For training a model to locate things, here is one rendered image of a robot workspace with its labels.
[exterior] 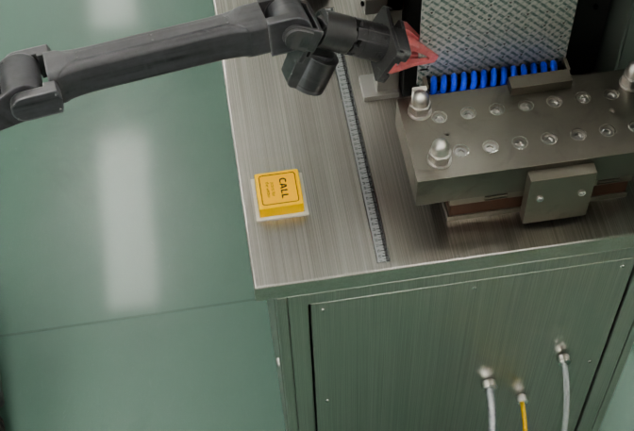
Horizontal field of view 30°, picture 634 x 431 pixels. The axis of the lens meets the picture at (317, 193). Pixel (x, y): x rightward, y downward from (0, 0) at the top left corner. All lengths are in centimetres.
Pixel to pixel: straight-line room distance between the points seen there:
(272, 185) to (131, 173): 125
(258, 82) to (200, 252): 95
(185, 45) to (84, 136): 153
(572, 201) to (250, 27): 55
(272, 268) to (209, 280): 107
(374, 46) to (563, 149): 32
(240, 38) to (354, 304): 47
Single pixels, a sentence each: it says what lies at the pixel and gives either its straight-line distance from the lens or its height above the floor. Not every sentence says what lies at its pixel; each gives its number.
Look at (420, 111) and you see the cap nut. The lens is 178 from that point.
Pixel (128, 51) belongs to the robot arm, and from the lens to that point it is 166.
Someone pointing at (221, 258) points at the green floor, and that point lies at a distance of 288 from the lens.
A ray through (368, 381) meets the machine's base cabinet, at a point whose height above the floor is 53.
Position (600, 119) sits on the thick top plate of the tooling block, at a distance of 183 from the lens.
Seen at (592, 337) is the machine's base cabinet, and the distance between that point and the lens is 214.
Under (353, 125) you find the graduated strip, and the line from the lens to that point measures 195.
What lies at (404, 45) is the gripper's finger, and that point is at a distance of 174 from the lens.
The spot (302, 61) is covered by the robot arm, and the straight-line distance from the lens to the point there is 172.
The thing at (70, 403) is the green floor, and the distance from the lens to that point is 275.
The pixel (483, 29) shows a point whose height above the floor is 112.
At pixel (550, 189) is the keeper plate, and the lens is 178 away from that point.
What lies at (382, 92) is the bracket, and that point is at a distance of 198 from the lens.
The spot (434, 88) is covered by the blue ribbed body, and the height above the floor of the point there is 104.
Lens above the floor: 242
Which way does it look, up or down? 54 degrees down
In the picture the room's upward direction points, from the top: 2 degrees counter-clockwise
